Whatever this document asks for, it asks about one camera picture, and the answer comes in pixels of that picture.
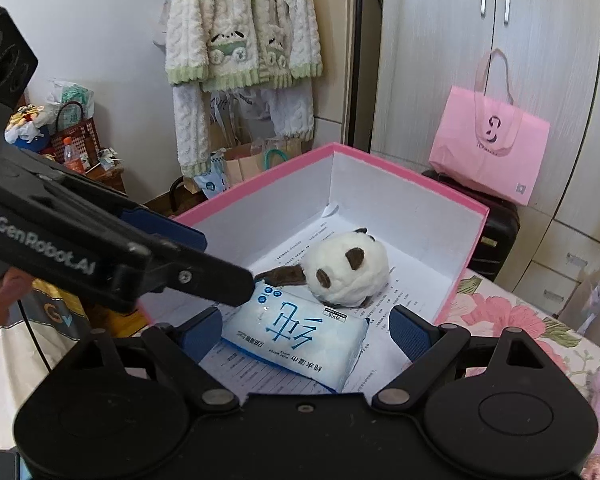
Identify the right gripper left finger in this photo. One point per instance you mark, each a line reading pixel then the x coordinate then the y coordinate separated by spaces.
pixel 178 351

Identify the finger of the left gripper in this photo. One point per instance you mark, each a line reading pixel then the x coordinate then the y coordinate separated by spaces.
pixel 144 223
pixel 195 273

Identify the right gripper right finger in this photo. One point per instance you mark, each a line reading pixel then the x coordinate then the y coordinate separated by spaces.
pixel 432 350

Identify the white brown plush cat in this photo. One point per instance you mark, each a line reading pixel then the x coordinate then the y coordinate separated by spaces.
pixel 345 270

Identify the floral tablecloth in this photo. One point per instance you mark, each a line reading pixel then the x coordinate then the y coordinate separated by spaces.
pixel 485 310

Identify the orange drink bottle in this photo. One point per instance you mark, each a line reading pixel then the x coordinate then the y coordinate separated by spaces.
pixel 72 156

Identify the brown paper bag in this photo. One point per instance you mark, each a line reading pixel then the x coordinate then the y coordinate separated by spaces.
pixel 247 161

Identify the pink storage box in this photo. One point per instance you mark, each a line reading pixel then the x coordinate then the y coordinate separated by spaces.
pixel 362 185

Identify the black suitcase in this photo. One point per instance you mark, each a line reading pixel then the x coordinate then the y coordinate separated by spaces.
pixel 490 239

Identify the pink tote bag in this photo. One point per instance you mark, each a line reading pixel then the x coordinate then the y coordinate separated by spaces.
pixel 488 145

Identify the cream knitted cardigan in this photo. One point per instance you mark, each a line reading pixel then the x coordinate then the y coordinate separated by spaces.
pixel 231 44

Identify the grey wardrobe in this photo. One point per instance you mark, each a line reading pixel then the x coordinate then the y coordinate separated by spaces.
pixel 502 98

